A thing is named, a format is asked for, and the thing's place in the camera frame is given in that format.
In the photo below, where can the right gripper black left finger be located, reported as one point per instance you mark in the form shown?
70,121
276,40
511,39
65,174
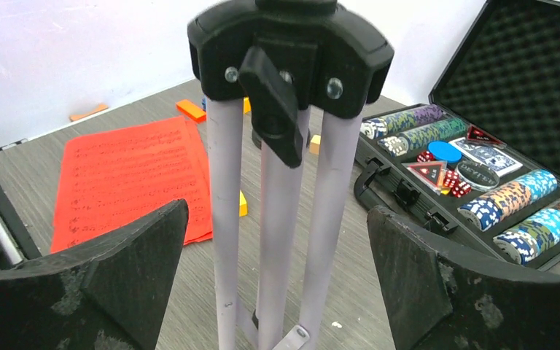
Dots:
110,292

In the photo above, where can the blue round chip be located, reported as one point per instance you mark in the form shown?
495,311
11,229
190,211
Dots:
443,151

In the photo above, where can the small wooden block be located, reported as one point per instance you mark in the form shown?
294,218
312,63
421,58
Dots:
314,144

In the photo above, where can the yellow grid toy brick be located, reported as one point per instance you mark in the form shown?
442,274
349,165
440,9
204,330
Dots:
246,106

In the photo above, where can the red sheet music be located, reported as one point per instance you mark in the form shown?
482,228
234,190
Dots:
112,178

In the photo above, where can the red triangle token lower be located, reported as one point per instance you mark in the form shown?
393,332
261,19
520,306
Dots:
431,173

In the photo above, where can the silver dealer button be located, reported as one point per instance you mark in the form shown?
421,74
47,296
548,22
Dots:
478,176

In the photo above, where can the black poker chip case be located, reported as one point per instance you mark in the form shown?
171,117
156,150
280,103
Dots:
505,79

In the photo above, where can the small yellow block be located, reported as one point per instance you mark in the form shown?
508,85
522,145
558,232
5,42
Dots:
243,206

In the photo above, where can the blue playing card deck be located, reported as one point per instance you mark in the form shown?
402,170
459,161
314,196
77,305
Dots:
498,161

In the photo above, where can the red triangle token upper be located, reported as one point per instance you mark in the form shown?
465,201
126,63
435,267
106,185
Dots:
478,136

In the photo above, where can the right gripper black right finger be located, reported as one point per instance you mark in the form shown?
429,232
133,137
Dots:
439,294

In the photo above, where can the lilac tripod music stand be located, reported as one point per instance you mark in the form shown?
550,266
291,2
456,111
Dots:
283,57

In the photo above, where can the red triangle token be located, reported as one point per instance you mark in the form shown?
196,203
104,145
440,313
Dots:
431,173
478,136

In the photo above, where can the orange flat toy brick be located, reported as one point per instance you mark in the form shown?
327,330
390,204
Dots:
191,110

